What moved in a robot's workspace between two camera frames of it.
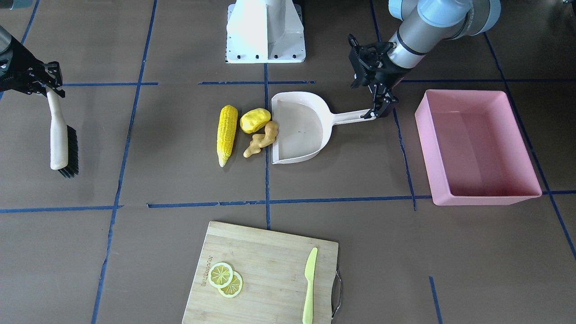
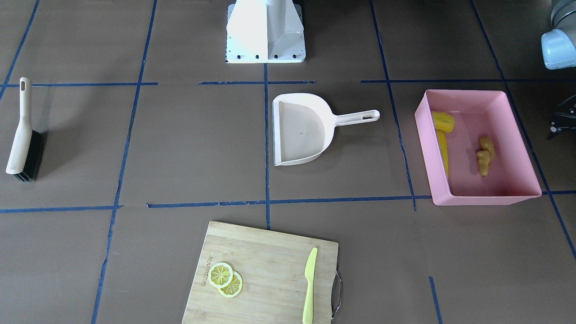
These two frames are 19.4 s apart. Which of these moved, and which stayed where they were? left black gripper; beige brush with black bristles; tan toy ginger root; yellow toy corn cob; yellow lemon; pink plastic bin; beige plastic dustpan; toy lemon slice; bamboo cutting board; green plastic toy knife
Moved: left black gripper; yellow toy corn cob; beige brush with black bristles; yellow lemon; tan toy ginger root
Stayed: beige plastic dustpan; green plastic toy knife; toy lemon slice; pink plastic bin; bamboo cutting board
